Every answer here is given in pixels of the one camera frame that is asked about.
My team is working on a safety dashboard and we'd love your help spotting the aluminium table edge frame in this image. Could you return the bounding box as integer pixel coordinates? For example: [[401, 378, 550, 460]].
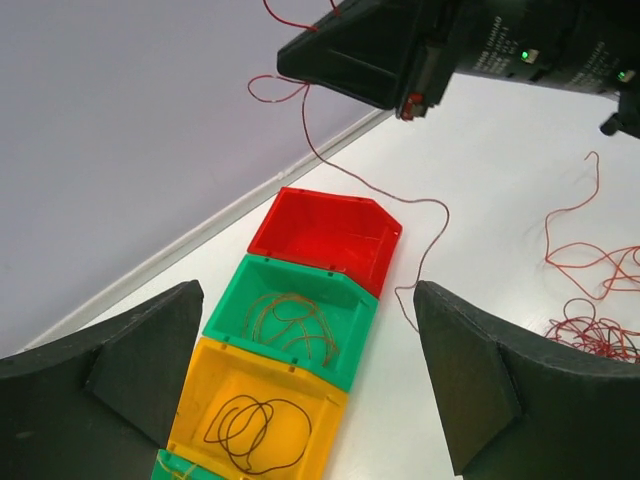
[[19, 106, 391, 351]]

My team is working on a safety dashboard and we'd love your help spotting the orange wire bundle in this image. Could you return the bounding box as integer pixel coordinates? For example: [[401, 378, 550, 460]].
[[541, 150, 640, 364]]

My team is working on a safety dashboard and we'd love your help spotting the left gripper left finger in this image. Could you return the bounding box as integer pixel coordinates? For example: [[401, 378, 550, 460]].
[[1, 280, 204, 479]]

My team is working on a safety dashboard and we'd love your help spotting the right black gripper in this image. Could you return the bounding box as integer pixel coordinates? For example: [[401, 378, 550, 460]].
[[276, 1, 580, 120]]

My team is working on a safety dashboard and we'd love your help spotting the red wire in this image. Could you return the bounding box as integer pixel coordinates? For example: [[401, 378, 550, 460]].
[[246, 0, 451, 336]]

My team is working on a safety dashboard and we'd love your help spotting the dark brown wire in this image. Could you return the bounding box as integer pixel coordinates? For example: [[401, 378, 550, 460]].
[[203, 394, 313, 476]]

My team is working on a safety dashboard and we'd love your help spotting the green bin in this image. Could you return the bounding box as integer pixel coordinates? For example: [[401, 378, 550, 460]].
[[151, 450, 224, 480], [203, 254, 378, 392]]

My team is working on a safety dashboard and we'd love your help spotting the red bin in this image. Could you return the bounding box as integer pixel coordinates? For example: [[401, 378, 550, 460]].
[[248, 187, 402, 297]]

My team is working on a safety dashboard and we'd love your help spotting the yellow bin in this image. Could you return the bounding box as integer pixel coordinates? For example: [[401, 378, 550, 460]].
[[167, 337, 348, 480]]

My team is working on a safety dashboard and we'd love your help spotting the leftmost green bin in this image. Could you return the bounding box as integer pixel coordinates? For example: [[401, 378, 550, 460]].
[[151, 450, 224, 480]]

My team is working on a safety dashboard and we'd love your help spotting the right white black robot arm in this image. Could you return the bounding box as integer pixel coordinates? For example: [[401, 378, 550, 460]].
[[276, 0, 639, 137]]

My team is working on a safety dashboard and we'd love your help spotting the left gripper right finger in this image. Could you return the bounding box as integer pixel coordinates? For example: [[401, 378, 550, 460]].
[[413, 281, 639, 479]]

